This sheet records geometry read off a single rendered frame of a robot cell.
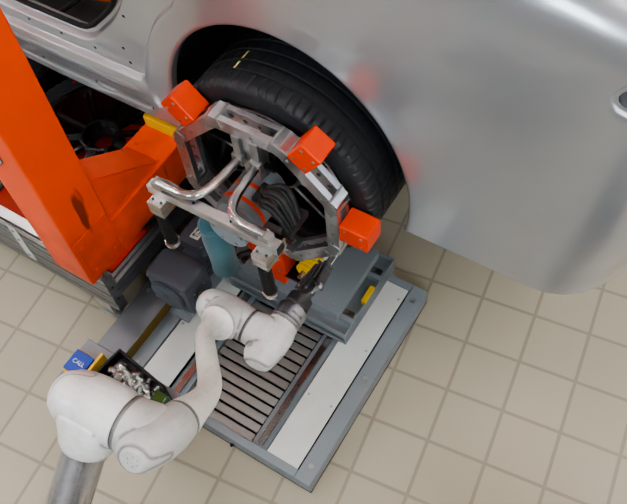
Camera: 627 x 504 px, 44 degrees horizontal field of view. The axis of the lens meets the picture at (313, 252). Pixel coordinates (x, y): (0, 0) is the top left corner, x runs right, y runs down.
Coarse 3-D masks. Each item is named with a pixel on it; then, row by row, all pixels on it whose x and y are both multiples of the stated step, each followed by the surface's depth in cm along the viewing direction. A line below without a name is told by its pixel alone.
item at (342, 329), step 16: (384, 256) 284; (240, 272) 287; (384, 272) 280; (240, 288) 288; (256, 288) 280; (368, 288) 279; (272, 304) 282; (352, 304) 276; (368, 304) 277; (320, 320) 273; (336, 320) 273; (352, 320) 270; (336, 336) 272
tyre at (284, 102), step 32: (256, 32) 211; (224, 64) 205; (256, 64) 199; (288, 64) 198; (224, 96) 203; (256, 96) 195; (288, 96) 193; (320, 96) 194; (352, 96) 198; (320, 128) 192; (352, 128) 196; (352, 160) 196; (384, 160) 204; (352, 192) 205; (384, 192) 209
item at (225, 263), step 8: (200, 224) 227; (208, 224) 226; (200, 232) 228; (208, 232) 225; (208, 240) 228; (216, 240) 228; (224, 240) 230; (208, 248) 232; (216, 248) 231; (224, 248) 232; (232, 248) 237; (216, 256) 235; (224, 256) 236; (232, 256) 239; (240, 256) 249; (216, 264) 240; (224, 264) 240; (232, 264) 242; (216, 272) 245; (224, 272) 243; (232, 272) 245
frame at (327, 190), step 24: (216, 120) 197; (240, 120) 200; (264, 120) 196; (192, 144) 225; (264, 144) 195; (288, 144) 192; (192, 168) 227; (288, 168) 196; (312, 192) 199; (336, 192) 199; (336, 216) 202; (288, 240) 239; (312, 240) 230; (336, 240) 212
